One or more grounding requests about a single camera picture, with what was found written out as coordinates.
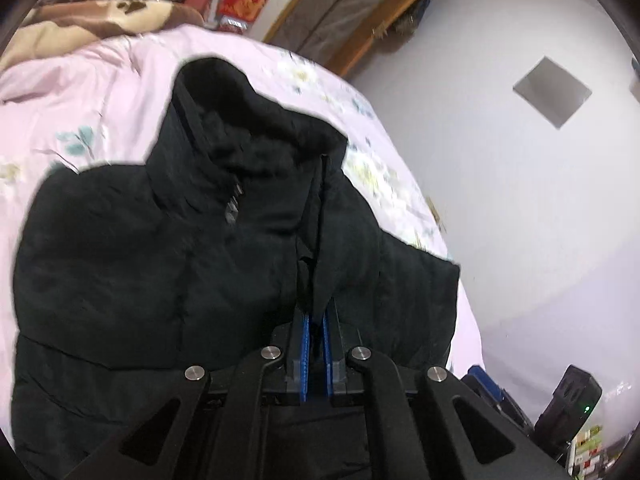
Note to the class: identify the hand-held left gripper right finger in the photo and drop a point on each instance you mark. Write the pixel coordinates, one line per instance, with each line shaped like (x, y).
(327, 360)

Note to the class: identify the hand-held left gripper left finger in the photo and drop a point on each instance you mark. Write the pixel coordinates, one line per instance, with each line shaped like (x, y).
(302, 360)

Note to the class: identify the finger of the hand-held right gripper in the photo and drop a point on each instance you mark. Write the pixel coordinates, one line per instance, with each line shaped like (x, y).
(492, 390)

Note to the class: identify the black puffer jacket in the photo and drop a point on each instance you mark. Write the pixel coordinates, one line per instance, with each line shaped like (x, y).
(150, 260)

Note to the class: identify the colourful printed packet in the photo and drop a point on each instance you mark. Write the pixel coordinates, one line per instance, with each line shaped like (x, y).
(589, 452)

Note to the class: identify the grey square patch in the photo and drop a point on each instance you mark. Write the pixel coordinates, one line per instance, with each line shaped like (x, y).
(552, 91)

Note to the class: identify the pink floral bedsheet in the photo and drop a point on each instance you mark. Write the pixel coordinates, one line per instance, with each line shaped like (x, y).
(75, 100)

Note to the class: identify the wooden framed panel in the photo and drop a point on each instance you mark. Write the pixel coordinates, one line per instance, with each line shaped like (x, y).
(350, 5)

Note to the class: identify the red box with gold print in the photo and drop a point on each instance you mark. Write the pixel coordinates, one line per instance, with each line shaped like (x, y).
(242, 5)

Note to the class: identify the small red box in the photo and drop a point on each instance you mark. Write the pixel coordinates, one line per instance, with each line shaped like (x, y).
(201, 1)

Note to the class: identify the brown and beige blanket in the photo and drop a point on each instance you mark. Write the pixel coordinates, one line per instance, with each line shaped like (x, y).
(75, 17)

